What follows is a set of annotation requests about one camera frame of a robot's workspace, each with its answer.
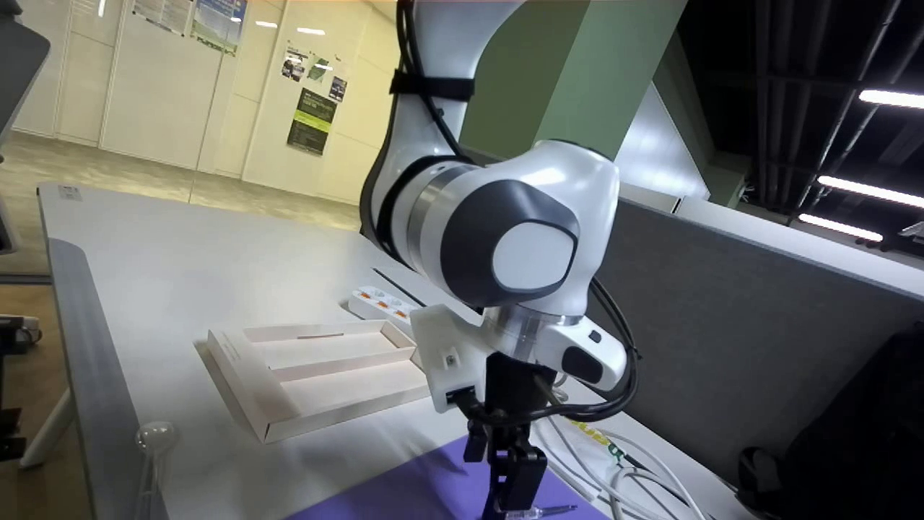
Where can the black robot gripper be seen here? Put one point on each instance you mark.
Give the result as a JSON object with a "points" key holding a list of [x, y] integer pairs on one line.
{"points": [[509, 406]]}

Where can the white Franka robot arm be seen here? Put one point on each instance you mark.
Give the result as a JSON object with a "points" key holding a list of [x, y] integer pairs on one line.
{"points": [[522, 250]]}

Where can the purple mat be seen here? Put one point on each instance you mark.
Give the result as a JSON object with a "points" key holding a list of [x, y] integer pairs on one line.
{"points": [[415, 492]]}

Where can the shallow white cardboard box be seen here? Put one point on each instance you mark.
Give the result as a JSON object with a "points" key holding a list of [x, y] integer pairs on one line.
{"points": [[319, 380]]}

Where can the white power strip orange switches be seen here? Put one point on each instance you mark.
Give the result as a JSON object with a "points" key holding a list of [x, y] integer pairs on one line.
{"points": [[379, 303]]}

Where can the grey desk partition panel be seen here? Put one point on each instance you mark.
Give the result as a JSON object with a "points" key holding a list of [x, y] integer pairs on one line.
{"points": [[753, 328]]}

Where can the clear glass round flask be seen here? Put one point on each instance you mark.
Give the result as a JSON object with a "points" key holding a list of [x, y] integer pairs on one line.
{"points": [[154, 435]]}

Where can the grey desk side panel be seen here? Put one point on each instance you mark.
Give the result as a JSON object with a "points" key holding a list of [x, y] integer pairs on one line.
{"points": [[98, 384]]}

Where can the ceiling light tube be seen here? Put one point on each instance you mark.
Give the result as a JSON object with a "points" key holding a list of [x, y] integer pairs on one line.
{"points": [[838, 227], [890, 99], [869, 189]]}

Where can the black monitor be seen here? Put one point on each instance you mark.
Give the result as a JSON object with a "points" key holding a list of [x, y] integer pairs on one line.
{"points": [[18, 62]]}

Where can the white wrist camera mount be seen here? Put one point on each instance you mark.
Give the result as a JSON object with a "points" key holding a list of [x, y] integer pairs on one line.
{"points": [[448, 349]]}

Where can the green and black wall poster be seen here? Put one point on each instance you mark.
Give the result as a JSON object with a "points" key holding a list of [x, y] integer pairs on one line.
{"points": [[314, 120]]}

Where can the small papers on wall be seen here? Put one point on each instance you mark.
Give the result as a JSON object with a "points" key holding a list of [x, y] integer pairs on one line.
{"points": [[293, 65]]}

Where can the large blue wall poster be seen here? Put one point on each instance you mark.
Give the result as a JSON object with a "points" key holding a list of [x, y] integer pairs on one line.
{"points": [[222, 21]]}

